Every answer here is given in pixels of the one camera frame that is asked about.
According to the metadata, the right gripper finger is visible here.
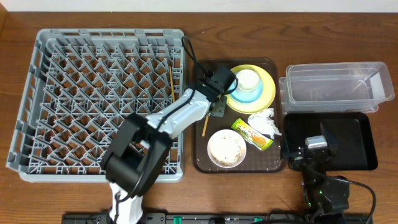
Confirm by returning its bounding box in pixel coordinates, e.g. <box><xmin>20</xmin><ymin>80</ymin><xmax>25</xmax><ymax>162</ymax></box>
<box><xmin>281</xmin><ymin>130</ymin><xmax>289</xmax><ymax>151</ymax></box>
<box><xmin>320</xmin><ymin>123</ymin><xmax>338</xmax><ymax>149</ymax></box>

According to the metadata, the light blue bowl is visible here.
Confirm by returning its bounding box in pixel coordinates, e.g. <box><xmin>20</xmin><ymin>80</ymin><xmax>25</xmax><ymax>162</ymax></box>
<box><xmin>229</xmin><ymin>80</ymin><xmax>264</xmax><ymax>103</ymax></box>

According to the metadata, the white cup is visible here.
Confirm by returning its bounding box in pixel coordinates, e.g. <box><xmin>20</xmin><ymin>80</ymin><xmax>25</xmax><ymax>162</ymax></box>
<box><xmin>236</xmin><ymin>69</ymin><xmax>260</xmax><ymax>94</ymax></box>

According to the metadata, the wooden chopstick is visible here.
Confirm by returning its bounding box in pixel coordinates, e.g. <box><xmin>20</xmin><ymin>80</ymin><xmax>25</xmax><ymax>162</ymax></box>
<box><xmin>169</xmin><ymin>65</ymin><xmax>175</xmax><ymax>103</ymax></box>
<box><xmin>201</xmin><ymin>114</ymin><xmax>209</xmax><ymax>137</ymax></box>

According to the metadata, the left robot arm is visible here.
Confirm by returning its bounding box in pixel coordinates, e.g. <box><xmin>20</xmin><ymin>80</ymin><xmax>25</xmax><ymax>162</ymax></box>
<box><xmin>100</xmin><ymin>80</ymin><xmax>234</xmax><ymax>223</ymax></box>

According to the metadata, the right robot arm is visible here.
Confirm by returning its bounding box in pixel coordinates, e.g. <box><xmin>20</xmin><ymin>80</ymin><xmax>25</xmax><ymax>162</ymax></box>
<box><xmin>281</xmin><ymin>124</ymin><xmax>349</xmax><ymax>223</ymax></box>

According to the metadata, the grey plastic dishwasher rack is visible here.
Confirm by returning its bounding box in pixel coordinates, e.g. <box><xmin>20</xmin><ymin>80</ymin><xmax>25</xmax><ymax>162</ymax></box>
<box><xmin>6</xmin><ymin>29</ymin><xmax>185</xmax><ymax>183</ymax></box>

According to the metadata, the black plastic bin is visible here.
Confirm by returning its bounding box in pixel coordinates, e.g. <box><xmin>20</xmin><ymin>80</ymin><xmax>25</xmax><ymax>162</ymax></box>
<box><xmin>283</xmin><ymin>112</ymin><xmax>378</xmax><ymax>171</ymax></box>

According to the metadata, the green yellow snack wrapper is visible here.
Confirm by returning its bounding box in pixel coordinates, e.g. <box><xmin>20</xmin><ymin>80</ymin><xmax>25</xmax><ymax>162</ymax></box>
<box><xmin>231</xmin><ymin>118</ymin><xmax>274</xmax><ymax>151</ymax></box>

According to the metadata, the crumpled white tissue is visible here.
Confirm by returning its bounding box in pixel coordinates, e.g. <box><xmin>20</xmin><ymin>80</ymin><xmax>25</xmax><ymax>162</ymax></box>
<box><xmin>248</xmin><ymin>108</ymin><xmax>282</xmax><ymax>139</ymax></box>

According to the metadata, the white bowl with food residue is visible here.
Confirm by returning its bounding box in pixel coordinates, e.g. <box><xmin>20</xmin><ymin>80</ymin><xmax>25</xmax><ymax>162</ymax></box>
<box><xmin>207</xmin><ymin>129</ymin><xmax>247</xmax><ymax>169</ymax></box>

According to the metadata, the yellow plate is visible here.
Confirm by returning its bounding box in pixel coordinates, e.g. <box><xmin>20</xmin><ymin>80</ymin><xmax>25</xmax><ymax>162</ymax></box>
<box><xmin>226</xmin><ymin>64</ymin><xmax>275</xmax><ymax>114</ymax></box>

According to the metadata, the clear plastic bin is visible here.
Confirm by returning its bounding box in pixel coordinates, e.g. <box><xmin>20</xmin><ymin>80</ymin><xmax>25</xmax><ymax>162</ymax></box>
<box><xmin>279</xmin><ymin>62</ymin><xmax>395</xmax><ymax>114</ymax></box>

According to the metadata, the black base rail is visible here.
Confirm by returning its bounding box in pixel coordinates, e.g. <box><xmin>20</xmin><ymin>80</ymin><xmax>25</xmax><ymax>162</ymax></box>
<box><xmin>61</xmin><ymin>212</ymin><xmax>374</xmax><ymax>224</ymax></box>

